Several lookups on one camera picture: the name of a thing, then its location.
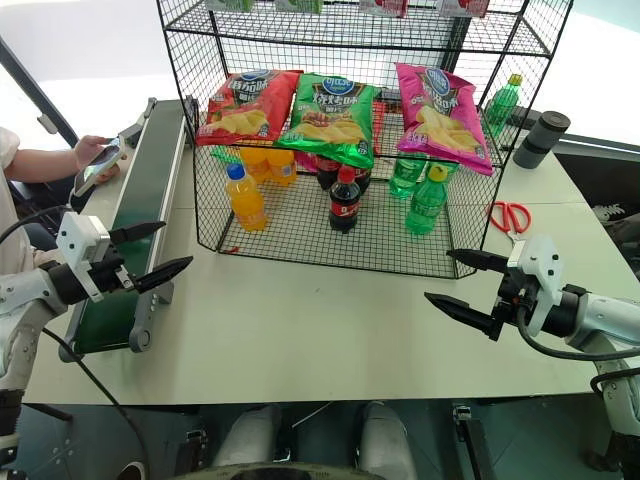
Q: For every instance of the grey rounded robot leg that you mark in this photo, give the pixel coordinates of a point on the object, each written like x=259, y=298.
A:
x=385, y=435
x=250, y=435

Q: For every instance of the black table leg bracket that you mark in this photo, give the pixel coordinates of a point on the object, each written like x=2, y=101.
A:
x=472, y=440

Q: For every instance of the pink potato chips bag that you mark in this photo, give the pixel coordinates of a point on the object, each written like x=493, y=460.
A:
x=445, y=120

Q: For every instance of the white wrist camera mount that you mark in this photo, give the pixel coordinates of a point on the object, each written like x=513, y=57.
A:
x=80, y=240
x=540, y=260

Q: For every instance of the person's white shirt torso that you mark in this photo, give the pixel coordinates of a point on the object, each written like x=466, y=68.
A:
x=7, y=210

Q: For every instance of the green snack box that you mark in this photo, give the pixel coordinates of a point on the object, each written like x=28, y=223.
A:
x=232, y=5
x=299, y=5

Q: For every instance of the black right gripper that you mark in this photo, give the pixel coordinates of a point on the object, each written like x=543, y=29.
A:
x=512, y=297

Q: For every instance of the white smartphone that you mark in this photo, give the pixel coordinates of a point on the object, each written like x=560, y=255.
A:
x=97, y=167

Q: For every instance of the red snack packet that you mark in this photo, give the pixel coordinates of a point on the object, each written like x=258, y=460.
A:
x=464, y=7
x=384, y=7

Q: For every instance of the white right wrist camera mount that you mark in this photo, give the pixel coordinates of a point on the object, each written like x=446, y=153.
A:
x=540, y=260

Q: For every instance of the person's bare forearm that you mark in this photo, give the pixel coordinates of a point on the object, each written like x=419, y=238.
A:
x=45, y=162

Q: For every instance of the cola bottle red cap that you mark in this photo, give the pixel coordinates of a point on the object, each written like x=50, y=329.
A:
x=344, y=205

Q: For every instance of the black slanted metal bar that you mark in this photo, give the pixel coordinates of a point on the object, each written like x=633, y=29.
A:
x=35, y=95

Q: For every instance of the red potato chips bag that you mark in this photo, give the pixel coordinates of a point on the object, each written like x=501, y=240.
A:
x=260, y=105

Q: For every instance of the green potato chips bag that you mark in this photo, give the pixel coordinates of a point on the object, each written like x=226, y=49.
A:
x=330, y=125

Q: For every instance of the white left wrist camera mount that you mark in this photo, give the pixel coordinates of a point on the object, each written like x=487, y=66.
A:
x=80, y=240

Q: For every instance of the green conveyor belt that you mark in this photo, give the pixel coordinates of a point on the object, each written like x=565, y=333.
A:
x=145, y=180

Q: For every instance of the grey cylindrical flask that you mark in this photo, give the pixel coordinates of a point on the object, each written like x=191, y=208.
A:
x=540, y=140

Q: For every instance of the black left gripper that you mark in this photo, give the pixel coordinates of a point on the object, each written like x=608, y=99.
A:
x=110, y=272

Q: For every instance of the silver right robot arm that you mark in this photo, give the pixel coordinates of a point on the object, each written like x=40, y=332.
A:
x=605, y=320

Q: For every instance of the green soda bottle yellow cap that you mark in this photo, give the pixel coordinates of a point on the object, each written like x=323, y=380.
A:
x=502, y=107
x=424, y=207

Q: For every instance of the orange soda bottle blue cap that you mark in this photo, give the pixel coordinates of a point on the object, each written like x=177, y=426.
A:
x=247, y=205

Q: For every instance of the person's bare hand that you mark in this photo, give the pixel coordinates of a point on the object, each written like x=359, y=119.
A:
x=92, y=147

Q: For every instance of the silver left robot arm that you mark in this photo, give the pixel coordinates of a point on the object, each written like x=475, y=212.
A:
x=25, y=300

